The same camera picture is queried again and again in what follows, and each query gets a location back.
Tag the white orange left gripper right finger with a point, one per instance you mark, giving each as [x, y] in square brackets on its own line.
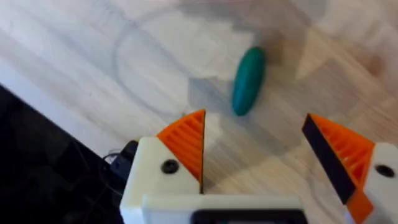
[367, 168]

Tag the white orange left gripper left finger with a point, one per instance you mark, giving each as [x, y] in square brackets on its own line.
[161, 174]

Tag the green toy vegetable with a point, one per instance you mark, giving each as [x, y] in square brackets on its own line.
[248, 81]

